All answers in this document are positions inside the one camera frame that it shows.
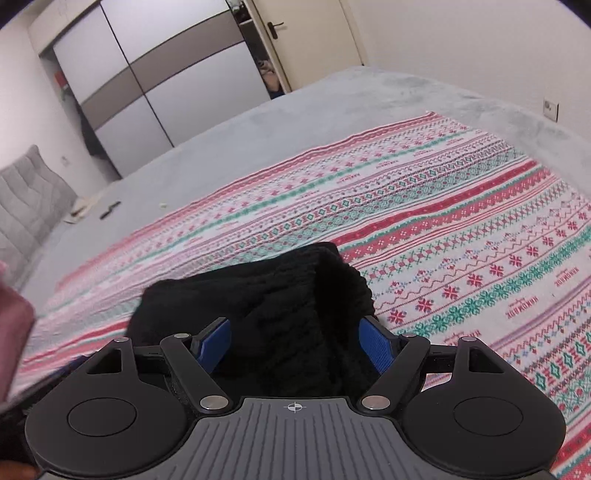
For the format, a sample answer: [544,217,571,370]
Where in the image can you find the cream room door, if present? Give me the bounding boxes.
[242,0,369,93]

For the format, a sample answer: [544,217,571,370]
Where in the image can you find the patterned knit blanket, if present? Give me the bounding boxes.
[9,111,591,480]

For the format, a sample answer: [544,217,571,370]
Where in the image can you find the grey sliding door wardrobe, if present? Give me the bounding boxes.
[28,0,283,179]

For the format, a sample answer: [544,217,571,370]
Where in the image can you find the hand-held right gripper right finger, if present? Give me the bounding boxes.
[358,316,507,413]

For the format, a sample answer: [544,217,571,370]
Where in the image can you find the grey bed blanket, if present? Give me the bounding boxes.
[18,65,591,305]

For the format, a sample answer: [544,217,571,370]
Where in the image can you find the beige flat item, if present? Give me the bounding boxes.
[64,196,101,225]

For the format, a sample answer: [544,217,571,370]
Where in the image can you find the pink pillow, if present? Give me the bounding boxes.
[0,262,37,403]

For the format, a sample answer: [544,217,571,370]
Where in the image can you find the grey quilted pillow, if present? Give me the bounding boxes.
[0,144,78,291]

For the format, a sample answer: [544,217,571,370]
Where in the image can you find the beige bag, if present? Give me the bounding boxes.
[257,59,281,92]

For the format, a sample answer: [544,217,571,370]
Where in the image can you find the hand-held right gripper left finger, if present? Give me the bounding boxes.
[85,317,232,413]

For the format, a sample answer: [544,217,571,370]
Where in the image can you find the black pants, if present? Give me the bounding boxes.
[126,242,378,403]

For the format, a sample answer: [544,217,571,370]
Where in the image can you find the dark hanging garment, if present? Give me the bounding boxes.
[78,111,100,157]

